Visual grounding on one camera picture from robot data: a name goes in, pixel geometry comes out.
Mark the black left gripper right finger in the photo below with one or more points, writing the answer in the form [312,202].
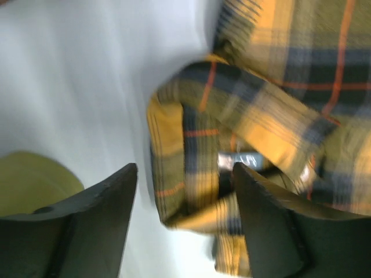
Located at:
[288,236]

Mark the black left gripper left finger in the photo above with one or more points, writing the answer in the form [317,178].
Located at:
[80,236]

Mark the yellow plaid long sleeve shirt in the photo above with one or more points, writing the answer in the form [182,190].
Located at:
[288,83]

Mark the olive green laundry bin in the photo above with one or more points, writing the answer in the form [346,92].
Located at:
[31,181]

